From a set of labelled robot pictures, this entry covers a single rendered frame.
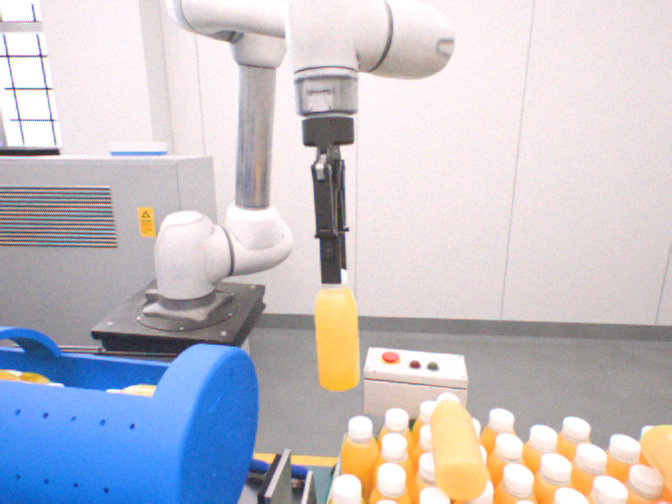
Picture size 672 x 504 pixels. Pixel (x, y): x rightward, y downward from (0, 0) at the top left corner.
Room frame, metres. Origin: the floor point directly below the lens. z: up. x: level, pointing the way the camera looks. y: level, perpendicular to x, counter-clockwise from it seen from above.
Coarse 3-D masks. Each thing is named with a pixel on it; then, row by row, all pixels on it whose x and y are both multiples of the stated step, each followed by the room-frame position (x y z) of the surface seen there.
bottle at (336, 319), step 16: (336, 288) 0.61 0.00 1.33; (320, 304) 0.61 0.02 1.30; (336, 304) 0.60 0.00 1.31; (352, 304) 0.61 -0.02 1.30; (320, 320) 0.61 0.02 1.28; (336, 320) 0.60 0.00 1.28; (352, 320) 0.61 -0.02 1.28; (320, 336) 0.61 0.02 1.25; (336, 336) 0.60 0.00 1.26; (352, 336) 0.60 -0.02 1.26; (320, 352) 0.61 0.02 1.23; (336, 352) 0.59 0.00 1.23; (352, 352) 0.60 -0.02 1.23; (320, 368) 0.61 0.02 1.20; (336, 368) 0.59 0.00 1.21; (352, 368) 0.60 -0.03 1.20; (320, 384) 0.61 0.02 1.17; (336, 384) 0.59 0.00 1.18; (352, 384) 0.60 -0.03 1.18
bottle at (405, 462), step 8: (384, 456) 0.58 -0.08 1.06; (408, 456) 0.60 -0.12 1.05; (376, 464) 0.59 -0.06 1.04; (400, 464) 0.57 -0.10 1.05; (408, 464) 0.58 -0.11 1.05; (376, 472) 0.58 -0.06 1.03; (408, 472) 0.57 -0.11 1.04; (376, 480) 0.58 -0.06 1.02; (408, 480) 0.57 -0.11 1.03; (408, 488) 0.57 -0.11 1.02
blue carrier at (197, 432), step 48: (0, 336) 0.68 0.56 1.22; (0, 384) 0.55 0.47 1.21; (96, 384) 0.77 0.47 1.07; (144, 384) 0.75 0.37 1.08; (192, 384) 0.53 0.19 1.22; (240, 384) 0.64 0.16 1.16; (0, 432) 0.51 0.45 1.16; (48, 432) 0.50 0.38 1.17; (96, 432) 0.49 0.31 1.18; (144, 432) 0.48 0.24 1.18; (192, 432) 0.49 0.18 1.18; (240, 432) 0.63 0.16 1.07; (0, 480) 0.49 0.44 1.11; (48, 480) 0.48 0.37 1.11; (96, 480) 0.46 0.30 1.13; (144, 480) 0.45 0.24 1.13; (192, 480) 0.48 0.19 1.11; (240, 480) 0.61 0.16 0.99
